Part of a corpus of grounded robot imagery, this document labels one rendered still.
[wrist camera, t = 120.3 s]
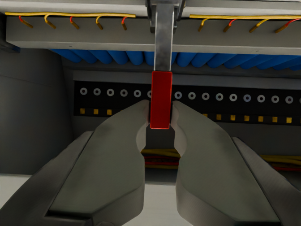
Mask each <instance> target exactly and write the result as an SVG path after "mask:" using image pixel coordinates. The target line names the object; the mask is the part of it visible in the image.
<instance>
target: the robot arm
mask: <svg viewBox="0 0 301 226"><path fill-rule="evenodd" d="M150 121H151V101H149V100H141V101H139V102H137V103H135V104H134V105H132V106H130V107H128V108H126V109H124V110H122V111H120V112H118V113H116V114H114V115H113V116H111V117H110V118H108V119H107V120H105V121H104V122H103V123H101V124H100V125H99V126H98V127H97V128H95V129H94V130H93V131H87V130H86V131H85V132H84V133H83V134H81V135H80V136H79V137H78V138H77V139H75V140H74V141H73V142H72V143H71V144H70V145H68V146H67V147H66V148H65V149H63V150H62V151H61V152H60V153H58V154H57V155H56V156H55V157H54V158H52V159H51V160H50V161H49V162H48V163H47V164H45V165H44V166H43V167H42V168H40V169H39V170H38V171H37V172H36V173H35V174H33V175H32V176H31V177H30V178H29V179H28V180H27V181H26V182H25V183H24V184H23V185H22V186H21V187H20V188H19V189H18V190H17V191H16V192H15V193H14V194H13V195H12V196H11V197H10V198H9V200H8V201H7V202H6V203H5V204H4V205H3V207H2V208H1V209H0V226H122V225H124V224H125V223H127V222H128V221H130V220H132V219H133V218H135V217H136V216H138V215H139V214H140V213H141V212H142V210H143V205H144V190H145V159H144V156H143V155H142V154H141V153H140V152H141V150H142V149H143V148H144V147H145V145H146V127H147V126H148V125H149V124H150ZM170 125H171V127H172V128H173V129H174V130H175V140H174V148H175V149H176V150H177V151H178V152H179V154H180V156H181V158H180V160H179V165H178V172H177V179H176V207H177V211H178V213H179V215H180V216H181V217H182V218H183V219H185V220H186V221H187V222H189V223H190V224H192V225H193V226H301V191H299V190H298V189H297V188H296V187H295V186H294V185H293V184H292V183H291V182H290V181H288V180H287V179H286V178H285V177H284V176H283V175H282V174H281V173H279V172H278V171H277V170H276V169H275V168H274V167H272V166H271V165H270V164H269V163H268V162H267V161H265V160H264V159H263V158H262V157H261V156H260V155H258V154H257V153H256V152H255V151H254V150H253V149H252V148H251V147H249V146H248V145H247V144H246V143H245V142H244V141H242V140H241V139H240V138H239V137H231V136H230V135H229V134H228V133H227V132H226V131H225V130H223V129H222V128H221V127H220V126H219V125H217V124H216V123H215V122H213V121H212V120H210V119H209V118H207V117H206V116H204V115H202V114H201V113H199V112H197V111H195V110H194V109H192V108H190V107H188V106H187V105H185V104H183V103H181V102H179V101H177V100H176V101H173V102H171V110H170Z"/></svg>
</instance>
